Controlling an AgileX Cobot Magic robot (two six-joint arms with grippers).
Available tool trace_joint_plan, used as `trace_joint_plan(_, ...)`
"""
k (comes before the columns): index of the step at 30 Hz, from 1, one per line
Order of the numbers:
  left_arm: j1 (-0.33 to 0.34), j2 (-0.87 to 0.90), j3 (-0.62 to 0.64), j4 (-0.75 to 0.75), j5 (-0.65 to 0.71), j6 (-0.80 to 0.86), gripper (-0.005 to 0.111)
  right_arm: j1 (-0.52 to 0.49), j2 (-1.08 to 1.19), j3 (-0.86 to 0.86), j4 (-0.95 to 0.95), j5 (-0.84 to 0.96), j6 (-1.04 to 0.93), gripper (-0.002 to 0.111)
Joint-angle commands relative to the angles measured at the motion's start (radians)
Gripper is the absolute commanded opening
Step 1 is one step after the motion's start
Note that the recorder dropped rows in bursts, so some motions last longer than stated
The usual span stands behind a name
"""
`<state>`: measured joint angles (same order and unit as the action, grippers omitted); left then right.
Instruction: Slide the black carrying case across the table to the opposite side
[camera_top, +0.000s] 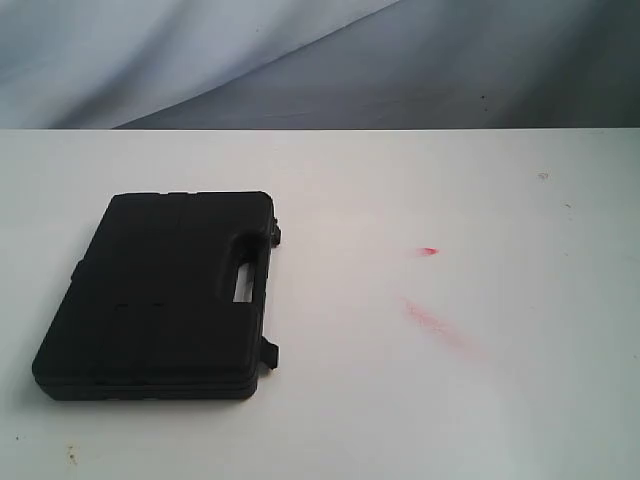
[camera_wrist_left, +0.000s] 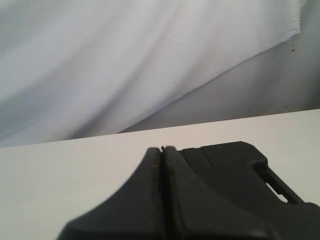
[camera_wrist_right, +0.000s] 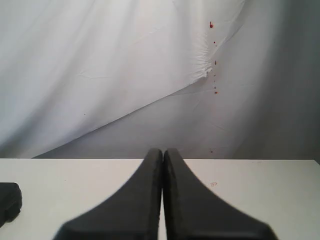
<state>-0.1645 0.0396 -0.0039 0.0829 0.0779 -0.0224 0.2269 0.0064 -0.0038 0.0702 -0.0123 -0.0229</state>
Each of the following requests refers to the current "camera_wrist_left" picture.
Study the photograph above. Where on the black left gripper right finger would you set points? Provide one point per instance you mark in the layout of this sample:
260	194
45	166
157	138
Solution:
193	211

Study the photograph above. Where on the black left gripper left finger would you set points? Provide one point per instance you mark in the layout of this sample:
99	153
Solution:
133	212

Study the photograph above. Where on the black plastic tool case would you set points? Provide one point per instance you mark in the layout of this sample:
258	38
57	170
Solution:
241	173

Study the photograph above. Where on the white backdrop cloth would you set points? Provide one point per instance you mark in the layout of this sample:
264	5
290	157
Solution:
87	67

